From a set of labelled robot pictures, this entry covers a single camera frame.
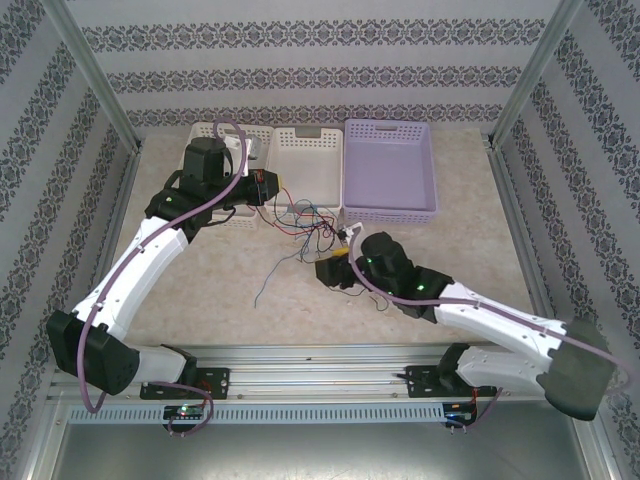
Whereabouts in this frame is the thin red cable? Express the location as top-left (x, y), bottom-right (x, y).
top-left (269, 207), bottom-right (351, 241)
top-left (294, 209), bottom-right (349, 251)

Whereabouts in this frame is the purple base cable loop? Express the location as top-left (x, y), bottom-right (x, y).
top-left (147, 380), bottom-right (217, 439)

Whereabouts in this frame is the white perforated plastic basket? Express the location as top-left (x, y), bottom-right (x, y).
top-left (263, 125), bottom-right (346, 221)
top-left (178, 121), bottom-right (275, 231)

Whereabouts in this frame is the aluminium frame post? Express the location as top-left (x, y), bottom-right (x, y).
top-left (489, 0), bottom-right (585, 147)
top-left (42, 0), bottom-right (142, 151)

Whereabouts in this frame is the small controller circuit board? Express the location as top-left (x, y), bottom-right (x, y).
top-left (443, 408), bottom-right (479, 427)
top-left (163, 403), bottom-right (207, 421)

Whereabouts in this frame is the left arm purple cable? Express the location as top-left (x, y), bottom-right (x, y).
top-left (79, 118), bottom-right (250, 415)

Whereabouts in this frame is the slotted grey cable duct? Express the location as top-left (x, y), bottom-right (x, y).
top-left (67, 402), bottom-right (447, 425)

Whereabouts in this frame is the thin black cable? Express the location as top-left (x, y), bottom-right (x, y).
top-left (262, 197), bottom-right (354, 269)

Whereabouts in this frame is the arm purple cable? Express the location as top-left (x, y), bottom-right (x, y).
top-left (79, 118), bottom-right (250, 415)
top-left (347, 233), bottom-right (640, 401)

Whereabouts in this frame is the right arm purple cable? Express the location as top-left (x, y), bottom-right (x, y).
top-left (347, 233), bottom-right (640, 401)

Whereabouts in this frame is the grey metal base sheet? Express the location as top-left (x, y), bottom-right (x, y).
top-left (49, 422), bottom-right (606, 480)

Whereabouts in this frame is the aluminium side rail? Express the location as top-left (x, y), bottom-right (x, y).
top-left (99, 141), bottom-right (146, 281)
top-left (485, 139), bottom-right (554, 326)

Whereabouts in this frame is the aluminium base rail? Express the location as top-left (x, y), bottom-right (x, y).
top-left (47, 343), bottom-right (551, 402)

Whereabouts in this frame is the purple perforated plastic basket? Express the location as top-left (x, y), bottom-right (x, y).
top-left (340, 118), bottom-right (441, 227)

